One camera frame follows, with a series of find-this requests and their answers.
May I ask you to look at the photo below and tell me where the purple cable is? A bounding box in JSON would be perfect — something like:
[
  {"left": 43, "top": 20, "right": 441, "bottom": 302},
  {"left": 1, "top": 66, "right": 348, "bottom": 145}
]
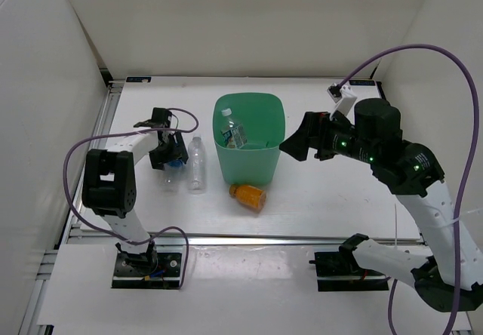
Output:
[
  {"left": 339, "top": 44, "right": 478, "bottom": 335},
  {"left": 62, "top": 107, "right": 200, "bottom": 290}
]

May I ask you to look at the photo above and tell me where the blue label plastic bottle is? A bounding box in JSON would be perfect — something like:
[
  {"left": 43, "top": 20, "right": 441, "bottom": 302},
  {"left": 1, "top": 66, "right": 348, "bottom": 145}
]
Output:
[{"left": 161, "top": 159, "right": 186, "bottom": 193}]

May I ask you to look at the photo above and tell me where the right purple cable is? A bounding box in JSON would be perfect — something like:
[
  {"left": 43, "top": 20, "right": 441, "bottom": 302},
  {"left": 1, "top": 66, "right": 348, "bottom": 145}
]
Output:
[{"left": 339, "top": 44, "right": 478, "bottom": 335}]

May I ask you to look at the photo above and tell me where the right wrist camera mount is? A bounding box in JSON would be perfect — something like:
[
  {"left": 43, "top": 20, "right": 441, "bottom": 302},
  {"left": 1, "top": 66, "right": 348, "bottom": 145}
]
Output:
[{"left": 327, "top": 83, "right": 357, "bottom": 120}]

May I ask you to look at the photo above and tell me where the aluminium left rail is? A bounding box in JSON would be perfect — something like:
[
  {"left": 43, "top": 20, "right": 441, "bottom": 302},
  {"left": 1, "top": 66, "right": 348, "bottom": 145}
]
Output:
[{"left": 97, "top": 80, "right": 125, "bottom": 126}]

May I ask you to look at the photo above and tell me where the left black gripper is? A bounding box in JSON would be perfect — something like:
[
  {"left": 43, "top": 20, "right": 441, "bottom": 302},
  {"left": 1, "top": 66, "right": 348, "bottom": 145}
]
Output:
[{"left": 149, "top": 131, "right": 188, "bottom": 171}]

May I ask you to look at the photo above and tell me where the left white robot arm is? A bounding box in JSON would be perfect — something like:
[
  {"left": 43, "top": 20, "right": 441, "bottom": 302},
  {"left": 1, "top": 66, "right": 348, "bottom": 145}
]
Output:
[{"left": 82, "top": 108, "right": 188, "bottom": 275}]

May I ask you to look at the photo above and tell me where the orange plastic bottle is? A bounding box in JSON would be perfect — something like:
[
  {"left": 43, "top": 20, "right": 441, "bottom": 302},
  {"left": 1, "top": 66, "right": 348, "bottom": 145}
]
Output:
[{"left": 229, "top": 185, "right": 266, "bottom": 212}]

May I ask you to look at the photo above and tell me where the clear plastic bottle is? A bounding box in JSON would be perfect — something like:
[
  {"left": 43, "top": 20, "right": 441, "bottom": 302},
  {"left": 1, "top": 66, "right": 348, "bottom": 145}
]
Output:
[{"left": 187, "top": 134, "right": 207, "bottom": 192}]

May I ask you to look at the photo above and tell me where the aluminium front rail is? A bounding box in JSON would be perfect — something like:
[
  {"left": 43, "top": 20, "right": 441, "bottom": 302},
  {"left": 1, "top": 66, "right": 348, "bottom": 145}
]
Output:
[{"left": 63, "top": 225, "right": 354, "bottom": 247}]

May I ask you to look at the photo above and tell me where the aluminium rail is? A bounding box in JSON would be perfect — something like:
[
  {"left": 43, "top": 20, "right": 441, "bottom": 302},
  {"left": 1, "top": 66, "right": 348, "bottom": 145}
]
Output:
[
  {"left": 97, "top": 80, "right": 125, "bottom": 126},
  {"left": 63, "top": 225, "right": 354, "bottom": 247}
]

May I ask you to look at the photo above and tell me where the white orange label bottle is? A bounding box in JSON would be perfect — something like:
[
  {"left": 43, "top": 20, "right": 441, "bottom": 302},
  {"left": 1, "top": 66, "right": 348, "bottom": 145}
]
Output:
[{"left": 220, "top": 108, "right": 248, "bottom": 149}]

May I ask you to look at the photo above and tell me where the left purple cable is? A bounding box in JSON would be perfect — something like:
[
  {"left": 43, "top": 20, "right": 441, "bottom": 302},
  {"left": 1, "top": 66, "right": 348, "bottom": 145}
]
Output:
[{"left": 62, "top": 107, "right": 200, "bottom": 290}]

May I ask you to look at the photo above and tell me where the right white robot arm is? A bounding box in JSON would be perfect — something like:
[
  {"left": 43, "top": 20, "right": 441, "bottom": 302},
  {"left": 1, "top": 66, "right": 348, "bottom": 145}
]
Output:
[{"left": 279, "top": 98, "right": 482, "bottom": 312}]

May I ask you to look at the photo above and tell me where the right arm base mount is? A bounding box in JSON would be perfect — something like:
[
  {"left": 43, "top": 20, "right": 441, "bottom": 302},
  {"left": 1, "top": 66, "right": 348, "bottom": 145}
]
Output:
[{"left": 309, "top": 233, "right": 389, "bottom": 292}]

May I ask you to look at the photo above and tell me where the green plastic bin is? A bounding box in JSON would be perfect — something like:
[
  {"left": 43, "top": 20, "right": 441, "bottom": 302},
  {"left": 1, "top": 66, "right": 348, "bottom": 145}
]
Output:
[{"left": 212, "top": 93, "right": 285, "bottom": 186}]

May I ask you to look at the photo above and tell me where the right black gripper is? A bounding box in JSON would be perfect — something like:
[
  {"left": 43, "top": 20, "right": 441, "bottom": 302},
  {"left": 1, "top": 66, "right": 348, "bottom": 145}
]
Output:
[{"left": 279, "top": 110, "right": 380, "bottom": 165}]

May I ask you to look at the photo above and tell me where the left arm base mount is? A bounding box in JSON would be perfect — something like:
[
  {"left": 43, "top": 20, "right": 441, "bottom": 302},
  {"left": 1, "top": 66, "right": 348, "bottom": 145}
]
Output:
[{"left": 111, "top": 244, "right": 184, "bottom": 290}]

